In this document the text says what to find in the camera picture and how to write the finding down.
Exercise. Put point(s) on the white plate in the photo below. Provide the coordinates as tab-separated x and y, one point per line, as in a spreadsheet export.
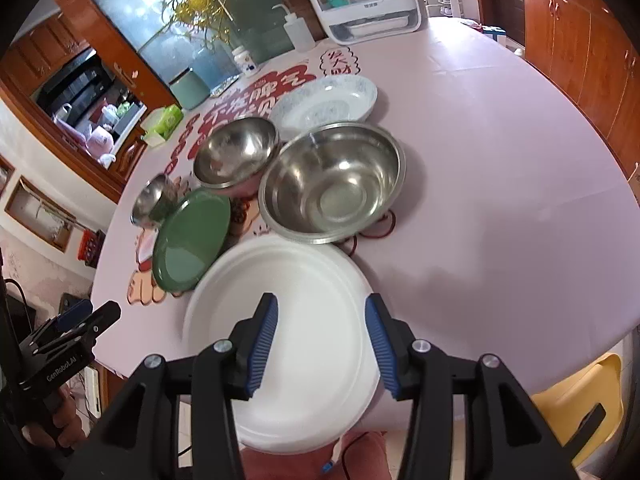
300	285

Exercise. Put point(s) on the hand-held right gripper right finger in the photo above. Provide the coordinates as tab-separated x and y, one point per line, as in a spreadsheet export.
380	345

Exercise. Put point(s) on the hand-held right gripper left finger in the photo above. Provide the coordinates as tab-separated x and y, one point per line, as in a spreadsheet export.
262	345

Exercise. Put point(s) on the pink printed tablecloth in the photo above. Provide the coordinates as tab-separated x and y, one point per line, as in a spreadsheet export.
500	185

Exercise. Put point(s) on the person's left hand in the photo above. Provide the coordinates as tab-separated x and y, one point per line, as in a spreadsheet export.
67	420

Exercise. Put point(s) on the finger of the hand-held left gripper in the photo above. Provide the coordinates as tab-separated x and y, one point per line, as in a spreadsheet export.
102	317
75	312

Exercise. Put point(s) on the clear squeeze bottle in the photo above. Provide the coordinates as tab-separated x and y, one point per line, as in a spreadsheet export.
299	35

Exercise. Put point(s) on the pink kettle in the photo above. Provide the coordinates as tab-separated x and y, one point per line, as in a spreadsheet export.
100	141

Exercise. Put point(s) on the white sterilizer cabinet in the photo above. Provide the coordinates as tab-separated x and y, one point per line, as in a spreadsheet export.
375	10

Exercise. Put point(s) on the wooden wall cabinets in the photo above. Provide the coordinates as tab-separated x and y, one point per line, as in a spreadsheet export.
575	35

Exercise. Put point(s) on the red bottle crate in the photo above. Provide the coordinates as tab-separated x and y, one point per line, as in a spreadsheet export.
90	247

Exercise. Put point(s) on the small steel bowl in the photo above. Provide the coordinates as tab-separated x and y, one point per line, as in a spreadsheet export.
150	200

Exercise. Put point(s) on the blue white box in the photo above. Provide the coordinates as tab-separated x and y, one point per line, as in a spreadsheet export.
495	34

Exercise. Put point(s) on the green plate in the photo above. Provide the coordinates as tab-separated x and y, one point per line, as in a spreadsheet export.
190	245

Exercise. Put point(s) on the white pill bottle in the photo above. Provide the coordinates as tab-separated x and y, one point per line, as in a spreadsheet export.
245	62

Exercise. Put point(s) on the foil blister pack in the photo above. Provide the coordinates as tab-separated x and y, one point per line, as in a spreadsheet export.
225	86

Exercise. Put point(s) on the teal canister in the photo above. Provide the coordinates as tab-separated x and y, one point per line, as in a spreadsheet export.
190	90

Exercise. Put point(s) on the large steel bowl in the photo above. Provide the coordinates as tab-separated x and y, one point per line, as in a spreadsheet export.
330	185

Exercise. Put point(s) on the pink-sided steel bowl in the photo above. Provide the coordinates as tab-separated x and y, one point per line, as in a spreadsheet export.
235	150

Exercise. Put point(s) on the green tissue box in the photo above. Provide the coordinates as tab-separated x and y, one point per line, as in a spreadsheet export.
162	122

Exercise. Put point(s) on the wooden glass door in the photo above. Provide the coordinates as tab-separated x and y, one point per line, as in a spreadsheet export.
110	35

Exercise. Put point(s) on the yellow plastic chair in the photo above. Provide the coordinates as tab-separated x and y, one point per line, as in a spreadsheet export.
575	400

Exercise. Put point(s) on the white patterned ceramic bowl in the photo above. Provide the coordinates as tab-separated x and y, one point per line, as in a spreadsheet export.
325	100

